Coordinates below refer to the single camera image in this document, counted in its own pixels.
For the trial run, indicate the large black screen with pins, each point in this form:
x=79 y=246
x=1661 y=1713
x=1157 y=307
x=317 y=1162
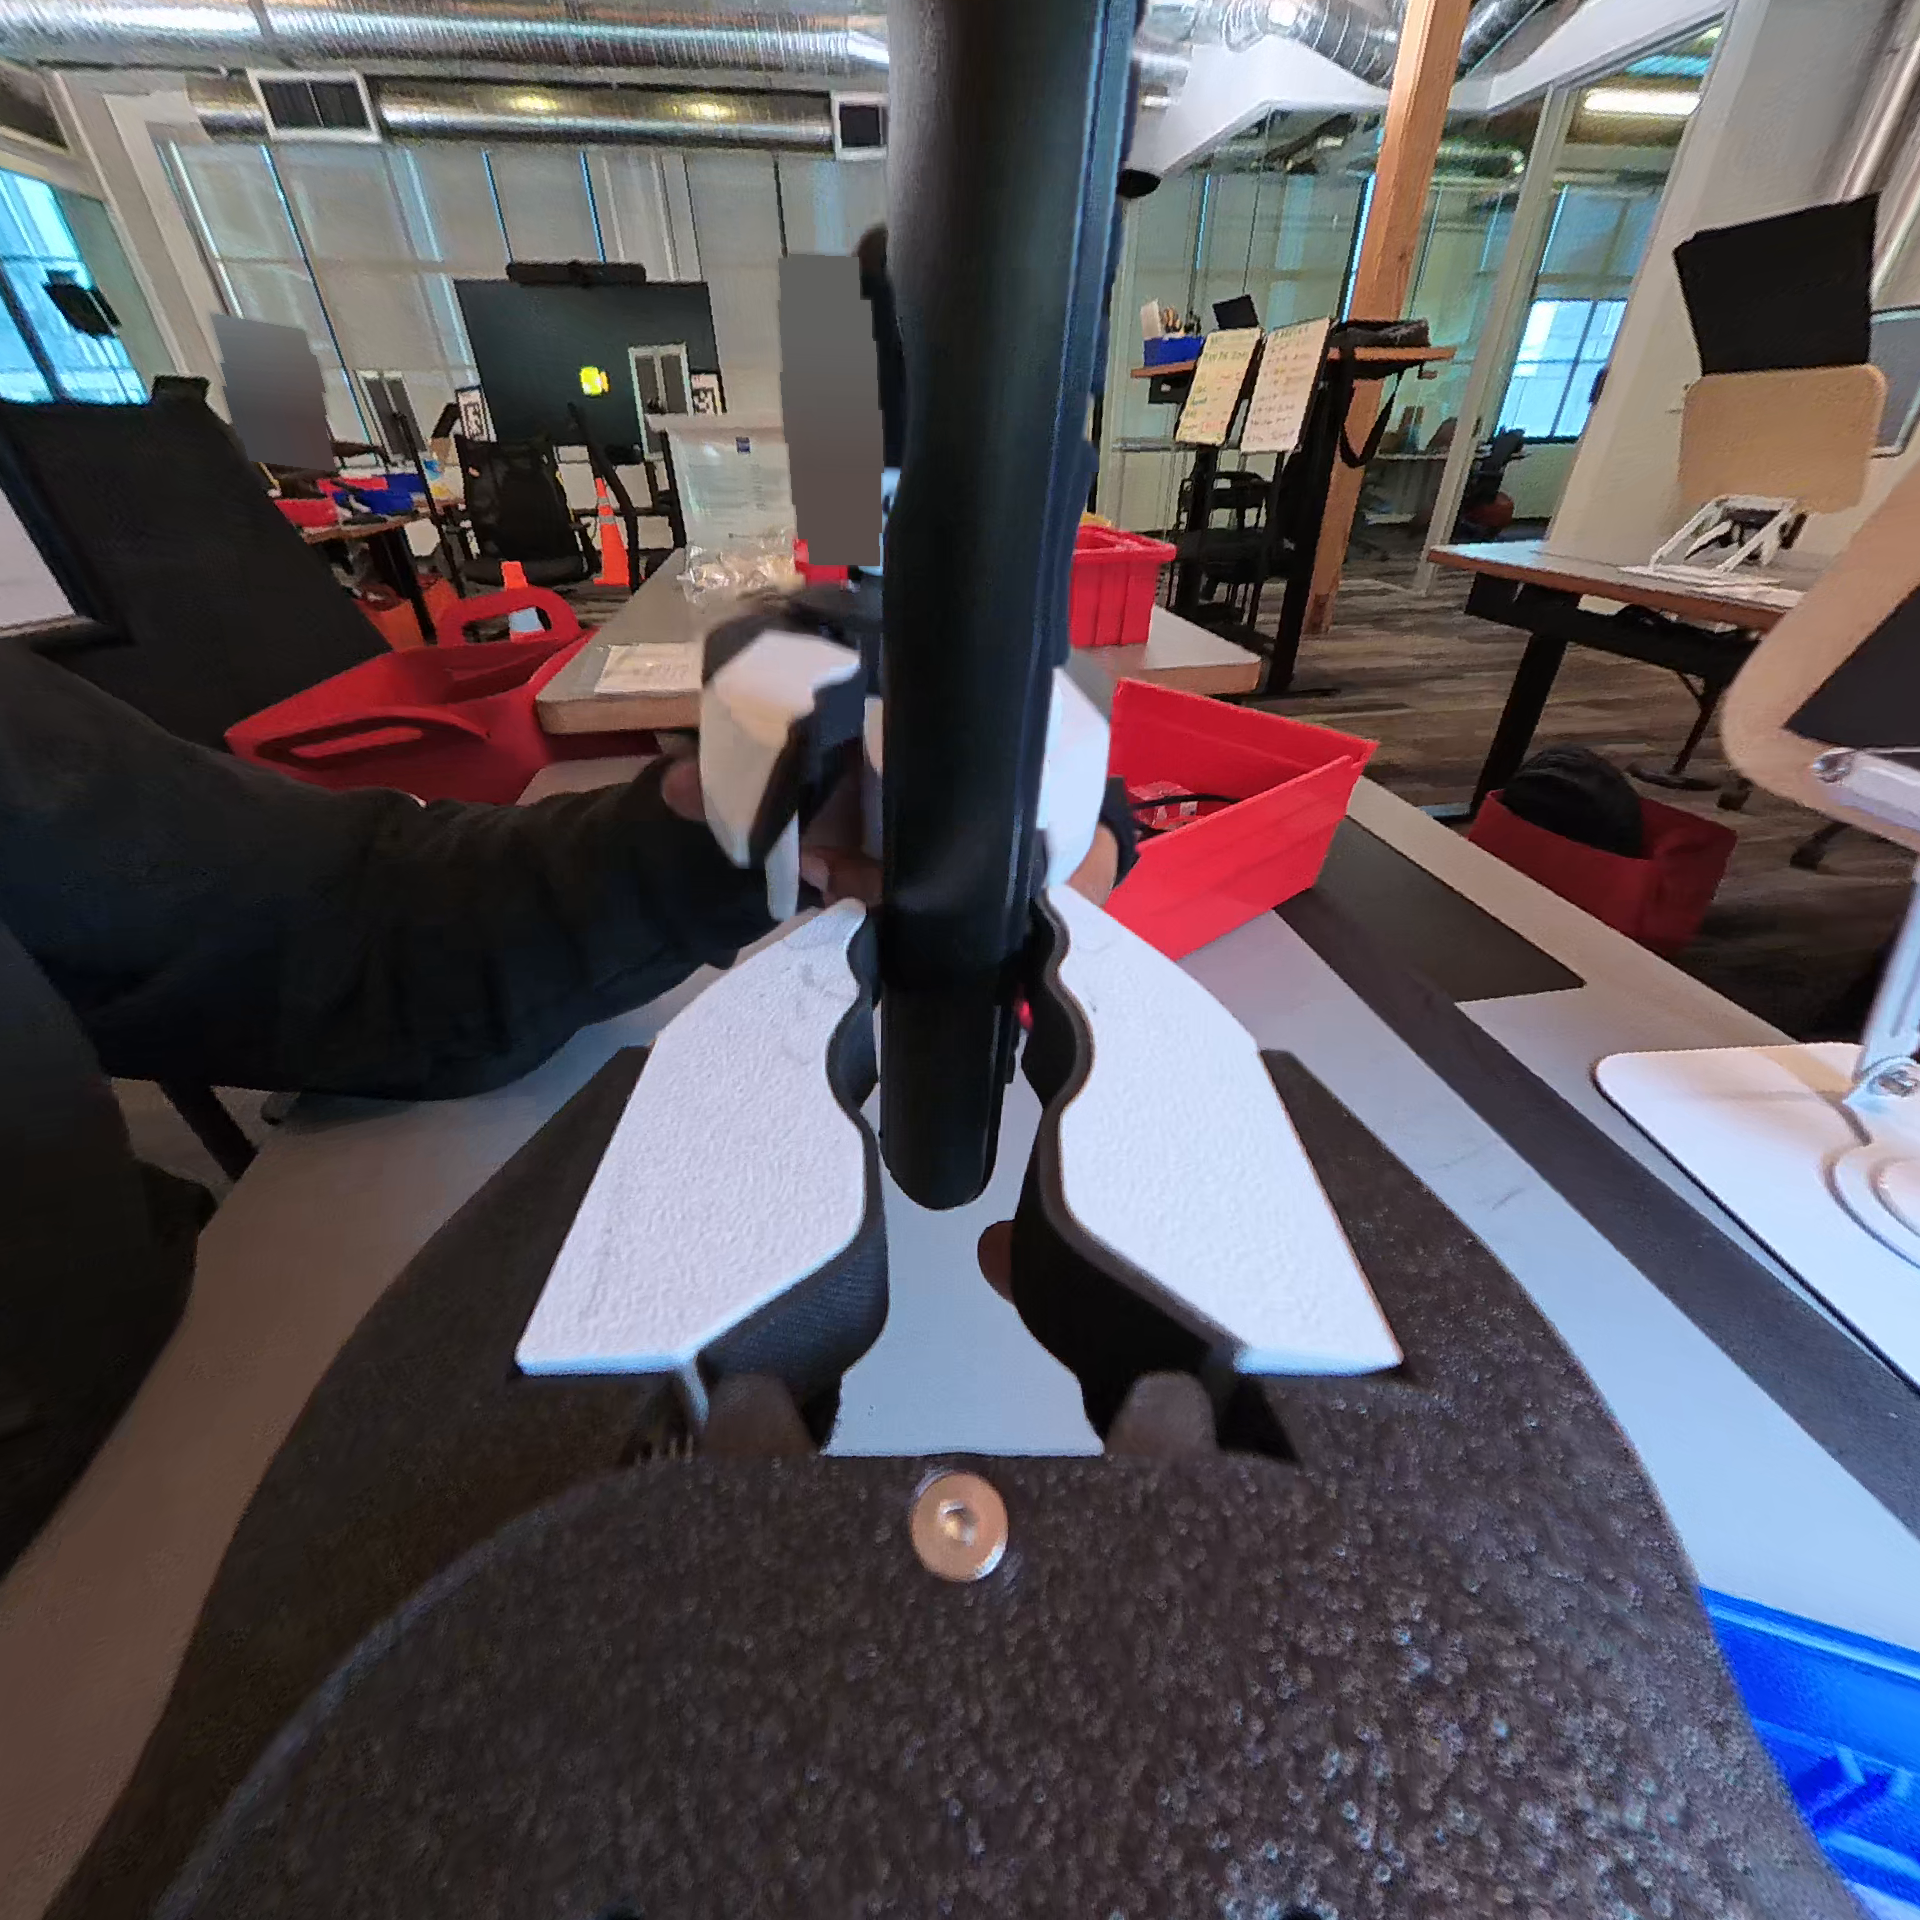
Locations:
x=525 y=360

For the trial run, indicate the black standing desk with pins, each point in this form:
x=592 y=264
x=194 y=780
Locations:
x=1395 y=354

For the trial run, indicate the red ribbed plastic bin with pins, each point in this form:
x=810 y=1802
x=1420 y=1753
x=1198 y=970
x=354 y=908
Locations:
x=1119 y=586

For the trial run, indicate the clear plastic package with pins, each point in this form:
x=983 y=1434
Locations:
x=727 y=480

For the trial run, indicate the black and beige panel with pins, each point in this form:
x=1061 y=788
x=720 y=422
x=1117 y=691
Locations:
x=1771 y=283

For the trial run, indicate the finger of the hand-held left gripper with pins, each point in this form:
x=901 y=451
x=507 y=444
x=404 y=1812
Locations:
x=1074 y=780
x=750 y=750

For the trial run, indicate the black board panel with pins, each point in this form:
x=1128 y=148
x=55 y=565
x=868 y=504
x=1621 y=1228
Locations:
x=182 y=570

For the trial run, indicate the black office chair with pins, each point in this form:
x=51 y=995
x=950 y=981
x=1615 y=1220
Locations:
x=518 y=510

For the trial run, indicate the wooden top desk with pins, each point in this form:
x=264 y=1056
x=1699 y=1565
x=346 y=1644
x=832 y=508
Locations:
x=1575 y=579

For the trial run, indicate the orange bucket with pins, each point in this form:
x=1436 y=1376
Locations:
x=394 y=618

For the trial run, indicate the orange traffic cone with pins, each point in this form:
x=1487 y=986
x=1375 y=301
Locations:
x=613 y=539
x=522 y=598

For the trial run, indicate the black-sleeved operator arm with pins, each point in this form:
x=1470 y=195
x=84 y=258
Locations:
x=77 y=1276

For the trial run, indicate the wooden pillar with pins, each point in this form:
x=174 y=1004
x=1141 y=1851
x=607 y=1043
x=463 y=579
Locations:
x=1395 y=224

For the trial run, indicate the black panel on white stand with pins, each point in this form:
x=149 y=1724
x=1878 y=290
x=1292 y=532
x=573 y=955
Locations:
x=1725 y=1140

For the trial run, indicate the person's left hand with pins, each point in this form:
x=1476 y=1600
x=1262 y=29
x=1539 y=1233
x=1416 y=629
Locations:
x=840 y=874

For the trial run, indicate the red fabric bin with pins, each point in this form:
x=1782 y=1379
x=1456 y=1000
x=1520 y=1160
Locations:
x=1652 y=885

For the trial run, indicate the white paper sheet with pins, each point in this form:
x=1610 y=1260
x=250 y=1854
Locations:
x=647 y=667

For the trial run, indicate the black bag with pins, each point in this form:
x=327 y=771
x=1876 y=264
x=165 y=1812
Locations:
x=1575 y=796

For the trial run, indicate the blue plastic bin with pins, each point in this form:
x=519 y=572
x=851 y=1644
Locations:
x=1830 y=1724

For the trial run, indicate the silver round air duct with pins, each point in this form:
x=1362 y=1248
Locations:
x=451 y=29

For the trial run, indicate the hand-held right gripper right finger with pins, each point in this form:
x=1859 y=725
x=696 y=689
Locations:
x=1202 y=1184

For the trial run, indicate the white flip chart board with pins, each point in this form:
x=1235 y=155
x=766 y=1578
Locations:
x=1285 y=386
x=1220 y=386

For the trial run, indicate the black and white stand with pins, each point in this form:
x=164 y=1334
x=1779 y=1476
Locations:
x=1725 y=523

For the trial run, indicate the clear plastic bag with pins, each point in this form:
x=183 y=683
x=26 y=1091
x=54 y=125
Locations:
x=735 y=570

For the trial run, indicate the black remote control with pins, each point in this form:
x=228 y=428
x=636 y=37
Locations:
x=962 y=598

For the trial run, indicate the red plastic tray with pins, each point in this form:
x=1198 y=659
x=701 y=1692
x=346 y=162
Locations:
x=1231 y=868

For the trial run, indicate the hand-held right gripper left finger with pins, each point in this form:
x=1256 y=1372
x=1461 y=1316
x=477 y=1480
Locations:
x=706 y=1184

